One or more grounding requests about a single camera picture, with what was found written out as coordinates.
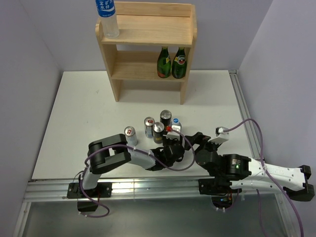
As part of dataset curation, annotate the black can front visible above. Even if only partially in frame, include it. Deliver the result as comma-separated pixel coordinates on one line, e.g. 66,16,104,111
153,121,164,144

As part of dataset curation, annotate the water bottle blue label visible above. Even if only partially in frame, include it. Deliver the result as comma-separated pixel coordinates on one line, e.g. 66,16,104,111
95,0,119,39
171,118,182,132

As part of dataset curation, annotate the green glass bottle right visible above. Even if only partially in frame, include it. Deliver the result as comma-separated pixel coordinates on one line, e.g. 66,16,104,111
172,47,187,79

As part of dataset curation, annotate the wooden two-tier shelf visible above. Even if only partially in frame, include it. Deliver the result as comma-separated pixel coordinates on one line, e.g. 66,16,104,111
95,1,198,104

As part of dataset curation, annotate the silver can middle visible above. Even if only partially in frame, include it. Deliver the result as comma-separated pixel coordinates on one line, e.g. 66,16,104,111
144,117,155,138

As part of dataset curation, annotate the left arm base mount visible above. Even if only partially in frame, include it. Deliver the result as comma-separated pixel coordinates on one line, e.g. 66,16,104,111
66,182,112,213

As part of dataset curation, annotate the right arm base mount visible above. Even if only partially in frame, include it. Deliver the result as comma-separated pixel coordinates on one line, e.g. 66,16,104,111
198,178,242,213

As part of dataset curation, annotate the green glass bottle left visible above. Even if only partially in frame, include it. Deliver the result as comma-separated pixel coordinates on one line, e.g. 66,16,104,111
157,47,171,78

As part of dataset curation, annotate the green glass bottle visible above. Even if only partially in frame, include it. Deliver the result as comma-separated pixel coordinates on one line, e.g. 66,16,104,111
157,47,171,78
172,47,187,79

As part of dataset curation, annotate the silver can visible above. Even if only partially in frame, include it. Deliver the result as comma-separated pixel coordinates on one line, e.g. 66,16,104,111
124,126,138,146
144,117,155,138

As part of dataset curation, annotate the aluminium side rail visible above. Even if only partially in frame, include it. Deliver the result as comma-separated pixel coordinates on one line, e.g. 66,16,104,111
229,70,260,160

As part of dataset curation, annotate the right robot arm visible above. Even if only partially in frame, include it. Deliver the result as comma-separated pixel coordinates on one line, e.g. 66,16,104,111
185,128,315,202

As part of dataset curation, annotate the black can rear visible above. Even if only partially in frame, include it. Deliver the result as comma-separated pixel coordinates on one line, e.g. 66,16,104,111
159,110,172,127

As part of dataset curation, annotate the silver can front left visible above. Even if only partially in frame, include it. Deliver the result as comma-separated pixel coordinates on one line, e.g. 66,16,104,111
124,126,138,146

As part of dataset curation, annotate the black can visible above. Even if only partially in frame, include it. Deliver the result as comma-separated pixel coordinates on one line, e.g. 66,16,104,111
153,121,164,144
159,110,172,127

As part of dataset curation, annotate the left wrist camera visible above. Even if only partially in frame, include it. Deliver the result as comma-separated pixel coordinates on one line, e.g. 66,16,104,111
166,125,181,140

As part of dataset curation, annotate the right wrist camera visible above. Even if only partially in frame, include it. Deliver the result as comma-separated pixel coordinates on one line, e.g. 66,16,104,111
208,126,229,145

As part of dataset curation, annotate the aluminium front rail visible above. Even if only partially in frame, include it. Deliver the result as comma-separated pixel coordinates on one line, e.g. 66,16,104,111
23,176,283,202

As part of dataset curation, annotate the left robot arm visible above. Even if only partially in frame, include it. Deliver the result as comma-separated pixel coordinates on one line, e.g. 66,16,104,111
78,134,185,197

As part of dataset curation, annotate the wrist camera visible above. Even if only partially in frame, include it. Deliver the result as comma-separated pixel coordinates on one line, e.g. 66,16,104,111
166,125,181,140
208,126,229,145

